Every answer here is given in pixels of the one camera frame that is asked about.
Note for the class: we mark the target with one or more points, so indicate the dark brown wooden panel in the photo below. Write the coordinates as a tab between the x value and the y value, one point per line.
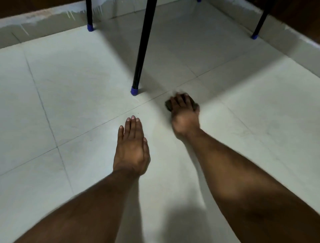
305	20

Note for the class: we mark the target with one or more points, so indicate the person's left hand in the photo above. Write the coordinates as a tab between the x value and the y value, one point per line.
131	152

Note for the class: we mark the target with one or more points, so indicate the person's left forearm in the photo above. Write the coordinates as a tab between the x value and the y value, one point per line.
80	212

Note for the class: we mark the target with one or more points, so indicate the person's right hand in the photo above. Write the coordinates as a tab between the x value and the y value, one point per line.
185	120

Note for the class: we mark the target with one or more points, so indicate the person's right forearm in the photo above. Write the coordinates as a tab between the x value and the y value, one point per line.
250	195

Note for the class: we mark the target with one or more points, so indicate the dark brown scrubbing sponge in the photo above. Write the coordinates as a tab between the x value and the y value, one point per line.
168	104

